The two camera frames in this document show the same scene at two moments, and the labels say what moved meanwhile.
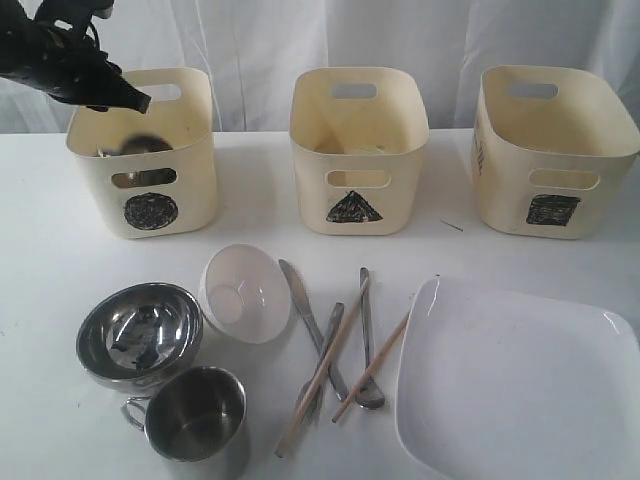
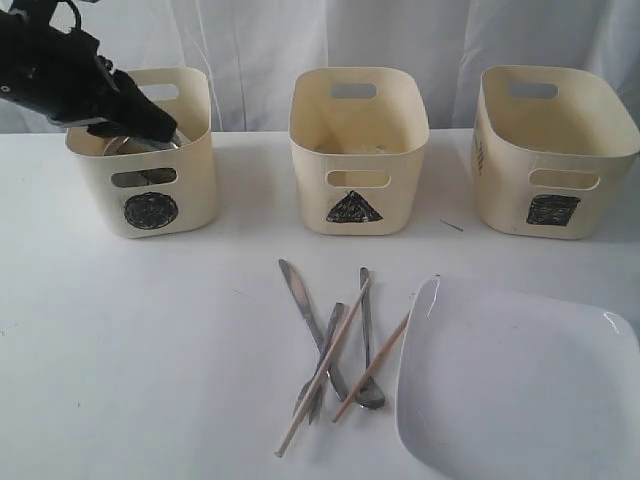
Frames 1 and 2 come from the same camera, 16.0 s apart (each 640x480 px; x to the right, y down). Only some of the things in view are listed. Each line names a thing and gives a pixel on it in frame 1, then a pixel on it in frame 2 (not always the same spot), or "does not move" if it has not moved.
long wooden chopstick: x=321 y=368 does not move
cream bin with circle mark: x=150 y=175 does not move
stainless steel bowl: x=139 y=334 -> x=140 y=145
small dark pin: x=452 y=226 does not move
